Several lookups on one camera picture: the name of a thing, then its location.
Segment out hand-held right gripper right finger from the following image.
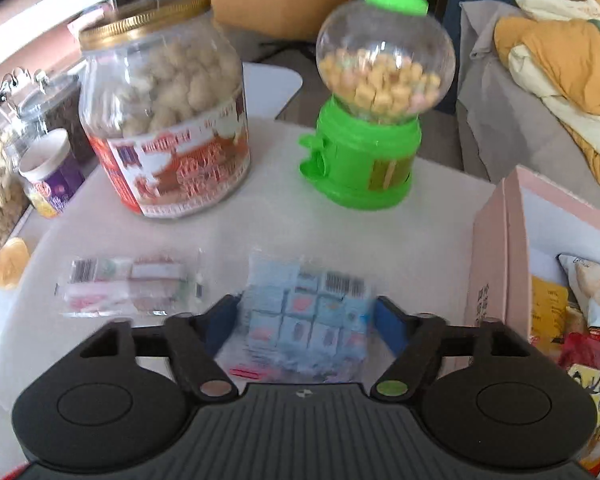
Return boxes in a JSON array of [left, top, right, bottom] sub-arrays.
[[371, 295, 531, 401]]

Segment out pink cardboard box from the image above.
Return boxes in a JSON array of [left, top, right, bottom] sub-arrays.
[[463, 164, 600, 476]]

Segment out yellow cream duvet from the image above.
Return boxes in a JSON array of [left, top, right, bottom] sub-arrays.
[[494, 0, 600, 192]]

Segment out green candy dispenser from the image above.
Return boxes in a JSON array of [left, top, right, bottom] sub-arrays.
[[298, 0, 456, 210]]

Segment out blue candy bag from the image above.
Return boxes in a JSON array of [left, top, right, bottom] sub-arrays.
[[219, 247, 377, 387]]

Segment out white rice cracker packet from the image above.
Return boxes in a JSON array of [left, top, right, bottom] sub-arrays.
[[557, 253, 600, 334]]

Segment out red egg snack packet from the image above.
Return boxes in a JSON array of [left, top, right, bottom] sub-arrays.
[[557, 329, 600, 377]]

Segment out glass jar dark contents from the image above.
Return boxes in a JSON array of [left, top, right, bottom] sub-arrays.
[[19, 72, 97, 167]]

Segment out white side table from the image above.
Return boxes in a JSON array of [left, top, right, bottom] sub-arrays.
[[242, 62, 304, 121]]

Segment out orange jelly cup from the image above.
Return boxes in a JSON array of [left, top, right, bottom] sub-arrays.
[[0, 237, 31, 290]]

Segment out yellow snack packet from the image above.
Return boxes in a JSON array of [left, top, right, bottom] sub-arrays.
[[531, 273, 572, 347]]

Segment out grey bed sheet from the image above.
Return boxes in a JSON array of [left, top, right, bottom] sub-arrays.
[[455, 0, 600, 197]]

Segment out purple paper cup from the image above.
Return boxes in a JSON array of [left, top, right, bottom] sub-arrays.
[[18, 128, 86, 220]]

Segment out clear pastel candy packet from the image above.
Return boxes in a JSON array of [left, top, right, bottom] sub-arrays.
[[54, 252, 206, 319]]

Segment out plastic peanut jar gold lid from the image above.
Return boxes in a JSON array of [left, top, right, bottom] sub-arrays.
[[77, 0, 251, 220]]

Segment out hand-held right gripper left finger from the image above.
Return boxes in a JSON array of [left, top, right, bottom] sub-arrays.
[[80, 294, 242, 402]]

